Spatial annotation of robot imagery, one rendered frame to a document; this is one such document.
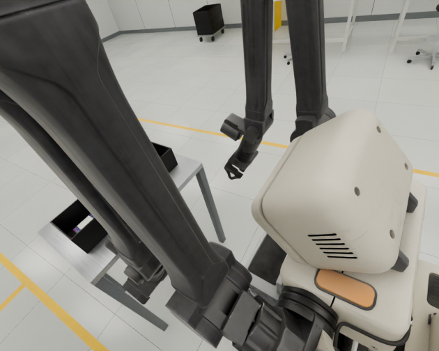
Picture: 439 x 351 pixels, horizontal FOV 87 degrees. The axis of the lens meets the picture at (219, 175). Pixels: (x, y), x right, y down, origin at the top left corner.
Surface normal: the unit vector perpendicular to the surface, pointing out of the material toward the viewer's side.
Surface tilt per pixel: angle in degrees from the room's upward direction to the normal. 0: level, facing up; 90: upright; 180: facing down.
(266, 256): 0
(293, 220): 86
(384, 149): 48
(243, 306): 37
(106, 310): 0
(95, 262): 0
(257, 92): 91
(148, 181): 81
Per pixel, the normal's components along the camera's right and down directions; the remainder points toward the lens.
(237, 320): 0.36, -0.40
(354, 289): -0.29, -0.73
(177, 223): 0.79, 0.17
